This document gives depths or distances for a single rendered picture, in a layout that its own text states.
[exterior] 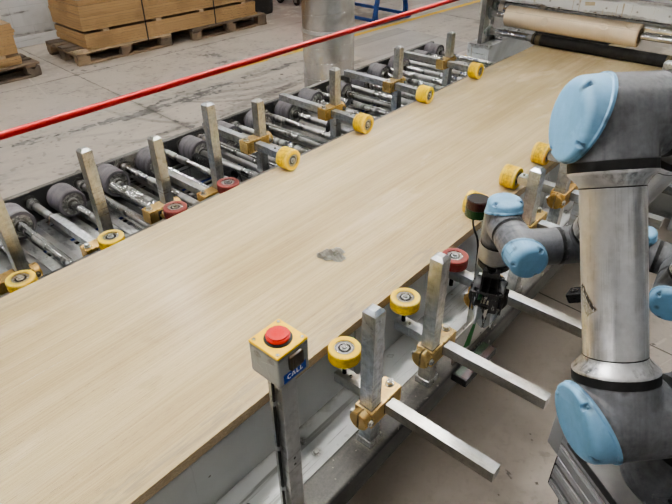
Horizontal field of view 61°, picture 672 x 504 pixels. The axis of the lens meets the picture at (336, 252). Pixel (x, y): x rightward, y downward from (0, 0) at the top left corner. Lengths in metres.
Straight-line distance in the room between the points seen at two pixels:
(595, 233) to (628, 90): 0.19
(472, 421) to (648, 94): 1.80
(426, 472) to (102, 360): 1.29
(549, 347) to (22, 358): 2.16
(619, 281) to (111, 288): 1.27
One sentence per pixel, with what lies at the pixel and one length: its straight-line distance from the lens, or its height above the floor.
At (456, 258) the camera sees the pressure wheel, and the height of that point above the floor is 0.90.
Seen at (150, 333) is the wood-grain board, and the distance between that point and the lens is 1.49.
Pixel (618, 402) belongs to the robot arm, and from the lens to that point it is 0.86.
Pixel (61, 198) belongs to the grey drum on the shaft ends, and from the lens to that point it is 2.33.
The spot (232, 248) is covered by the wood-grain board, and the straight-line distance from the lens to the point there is 1.73.
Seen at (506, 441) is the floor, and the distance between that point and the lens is 2.41.
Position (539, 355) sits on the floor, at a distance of 2.78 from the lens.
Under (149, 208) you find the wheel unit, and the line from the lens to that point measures 2.06.
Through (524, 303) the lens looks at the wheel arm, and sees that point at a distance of 1.64.
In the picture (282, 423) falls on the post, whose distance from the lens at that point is 1.06.
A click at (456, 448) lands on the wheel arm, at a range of 1.31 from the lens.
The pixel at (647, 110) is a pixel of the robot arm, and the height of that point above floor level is 1.60.
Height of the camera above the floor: 1.86
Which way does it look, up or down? 35 degrees down
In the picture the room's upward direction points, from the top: 1 degrees counter-clockwise
